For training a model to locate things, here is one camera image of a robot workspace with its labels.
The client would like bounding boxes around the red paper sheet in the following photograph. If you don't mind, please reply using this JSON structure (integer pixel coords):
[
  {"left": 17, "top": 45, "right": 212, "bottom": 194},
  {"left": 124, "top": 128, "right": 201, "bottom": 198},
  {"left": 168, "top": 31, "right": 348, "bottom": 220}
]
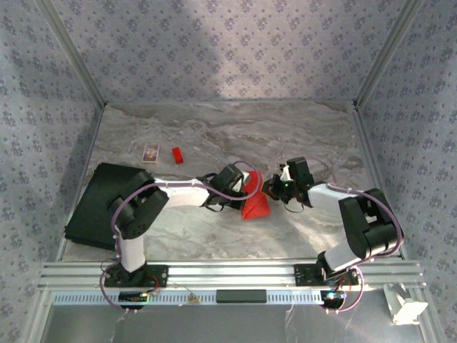
[{"left": 241, "top": 170, "right": 271, "bottom": 221}]

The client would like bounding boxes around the small picture card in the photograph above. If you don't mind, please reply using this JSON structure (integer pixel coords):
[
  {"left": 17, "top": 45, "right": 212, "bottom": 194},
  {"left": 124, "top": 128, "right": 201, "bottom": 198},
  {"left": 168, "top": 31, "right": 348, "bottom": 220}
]
[{"left": 141, "top": 143, "right": 161, "bottom": 164}]

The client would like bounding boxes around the black rectangular bar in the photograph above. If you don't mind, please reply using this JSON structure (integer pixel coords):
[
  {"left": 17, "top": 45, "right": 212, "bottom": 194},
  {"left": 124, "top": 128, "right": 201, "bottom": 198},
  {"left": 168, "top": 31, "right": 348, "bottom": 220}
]
[{"left": 216, "top": 289, "right": 268, "bottom": 304}]

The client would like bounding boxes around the black mat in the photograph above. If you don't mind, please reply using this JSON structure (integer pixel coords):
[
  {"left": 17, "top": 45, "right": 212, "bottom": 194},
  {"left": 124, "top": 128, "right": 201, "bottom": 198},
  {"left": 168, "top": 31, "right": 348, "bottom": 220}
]
[{"left": 64, "top": 162, "right": 154, "bottom": 251}]

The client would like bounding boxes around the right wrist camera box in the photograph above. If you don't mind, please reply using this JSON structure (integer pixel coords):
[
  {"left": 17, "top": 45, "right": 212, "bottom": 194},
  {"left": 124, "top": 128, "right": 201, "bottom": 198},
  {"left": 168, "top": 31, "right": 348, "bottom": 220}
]
[{"left": 280, "top": 156, "right": 316, "bottom": 187}]

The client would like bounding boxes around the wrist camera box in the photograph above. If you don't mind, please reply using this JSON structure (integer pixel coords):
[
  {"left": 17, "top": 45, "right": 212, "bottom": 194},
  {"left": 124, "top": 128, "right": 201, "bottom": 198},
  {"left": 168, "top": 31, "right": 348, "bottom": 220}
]
[
  {"left": 208, "top": 162, "right": 251, "bottom": 197},
  {"left": 280, "top": 156, "right": 316, "bottom": 187}
]

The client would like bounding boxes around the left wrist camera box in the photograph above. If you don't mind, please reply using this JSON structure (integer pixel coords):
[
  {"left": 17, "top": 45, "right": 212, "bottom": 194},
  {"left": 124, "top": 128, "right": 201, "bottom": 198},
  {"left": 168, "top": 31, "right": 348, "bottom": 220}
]
[{"left": 208, "top": 162, "right": 251, "bottom": 197}]

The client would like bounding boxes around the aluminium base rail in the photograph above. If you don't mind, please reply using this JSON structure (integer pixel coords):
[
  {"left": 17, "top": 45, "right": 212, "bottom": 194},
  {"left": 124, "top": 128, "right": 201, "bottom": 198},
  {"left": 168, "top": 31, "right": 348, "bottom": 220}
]
[{"left": 38, "top": 259, "right": 428, "bottom": 289}]

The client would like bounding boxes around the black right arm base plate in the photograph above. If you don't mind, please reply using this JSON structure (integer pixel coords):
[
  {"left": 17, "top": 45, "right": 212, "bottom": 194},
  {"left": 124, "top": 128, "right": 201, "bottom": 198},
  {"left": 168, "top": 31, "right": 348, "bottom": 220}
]
[{"left": 293, "top": 264, "right": 359, "bottom": 287}]

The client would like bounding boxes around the aluminium table side rail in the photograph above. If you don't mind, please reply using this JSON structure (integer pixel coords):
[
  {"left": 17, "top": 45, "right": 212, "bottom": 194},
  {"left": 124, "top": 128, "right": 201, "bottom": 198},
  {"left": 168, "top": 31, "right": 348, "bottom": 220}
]
[
  {"left": 55, "top": 103, "right": 108, "bottom": 264},
  {"left": 351, "top": 101, "right": 410, "bottom": 260}
]

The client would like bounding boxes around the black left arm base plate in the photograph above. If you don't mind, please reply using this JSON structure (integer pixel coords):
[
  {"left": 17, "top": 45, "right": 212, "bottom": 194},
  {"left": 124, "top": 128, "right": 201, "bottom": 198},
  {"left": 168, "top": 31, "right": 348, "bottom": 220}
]
[{"left": 104, "top": 264, "right": 169, "bottom": 289}]

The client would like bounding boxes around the slotted grey cable duct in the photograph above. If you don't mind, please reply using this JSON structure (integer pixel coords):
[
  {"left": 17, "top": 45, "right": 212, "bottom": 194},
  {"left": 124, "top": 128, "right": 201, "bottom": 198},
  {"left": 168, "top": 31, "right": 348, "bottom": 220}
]
[{"left": 51, "top": 289, "right": 324, "bottom": 307}]

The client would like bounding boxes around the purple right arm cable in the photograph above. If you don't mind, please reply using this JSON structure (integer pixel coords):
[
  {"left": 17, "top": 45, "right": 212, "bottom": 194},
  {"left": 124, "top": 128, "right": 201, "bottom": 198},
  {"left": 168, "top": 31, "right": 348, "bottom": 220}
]
[{"left": 306, "top": 156, "right": 399, "bottom": 315}]

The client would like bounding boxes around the white plastic bracket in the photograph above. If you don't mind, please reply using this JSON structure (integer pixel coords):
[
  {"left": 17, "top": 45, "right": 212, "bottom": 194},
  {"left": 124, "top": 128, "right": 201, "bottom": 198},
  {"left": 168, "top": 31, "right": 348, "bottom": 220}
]
[{"left": 383, "top": 283, "right": 428, "bottom": 326}]

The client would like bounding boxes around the aluminium frame post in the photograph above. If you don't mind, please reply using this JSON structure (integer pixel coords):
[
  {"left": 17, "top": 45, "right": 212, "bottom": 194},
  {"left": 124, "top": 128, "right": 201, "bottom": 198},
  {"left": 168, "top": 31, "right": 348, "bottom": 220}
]
[
  {"left": 35, "top": 0, "right": 108, "bottom": 108},
  {"left": 354, "top": 0, "right": 428, "bottom": 108}
]

